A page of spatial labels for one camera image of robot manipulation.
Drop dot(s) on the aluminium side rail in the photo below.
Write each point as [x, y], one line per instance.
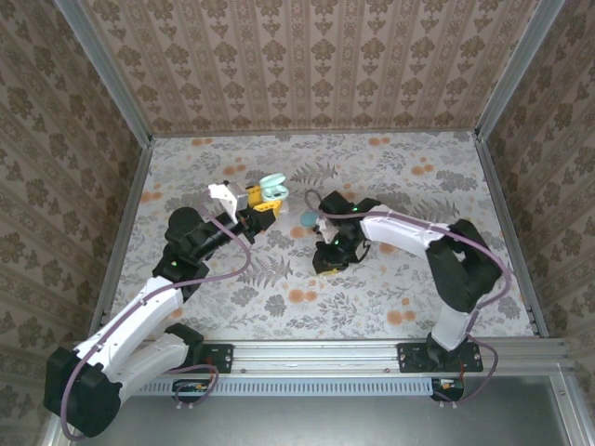
[132, 200]
[499, 209]

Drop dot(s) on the floral patterned tablecloth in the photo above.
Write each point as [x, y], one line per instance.
[288, 320]

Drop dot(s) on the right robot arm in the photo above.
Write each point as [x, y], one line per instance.
[404, 232]

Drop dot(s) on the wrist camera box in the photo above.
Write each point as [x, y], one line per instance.
[228, 197]
[325, 227]

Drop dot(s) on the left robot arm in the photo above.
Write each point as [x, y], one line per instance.
[135, 325]

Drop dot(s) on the mint green earbud charging case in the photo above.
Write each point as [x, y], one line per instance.
[273, 183]

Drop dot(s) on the light blue earbud charging case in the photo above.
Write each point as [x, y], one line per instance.
[308, 219]

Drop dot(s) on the grey metal panel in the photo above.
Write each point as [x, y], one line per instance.
[325, 423]

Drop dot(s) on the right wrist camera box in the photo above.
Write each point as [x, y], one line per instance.
[325, 227]

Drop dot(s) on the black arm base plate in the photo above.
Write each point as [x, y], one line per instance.
[218, 358]
[411, 358]

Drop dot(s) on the aluminium frame bar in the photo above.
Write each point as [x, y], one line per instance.
[569, 409]

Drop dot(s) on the aluminium corner post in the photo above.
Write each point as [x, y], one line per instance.
[107, 79]
[516, 69]

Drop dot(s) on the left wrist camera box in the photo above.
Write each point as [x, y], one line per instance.
[228, 197]

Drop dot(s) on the long aluminium mounting rail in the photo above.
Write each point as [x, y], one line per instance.
[316, 355]

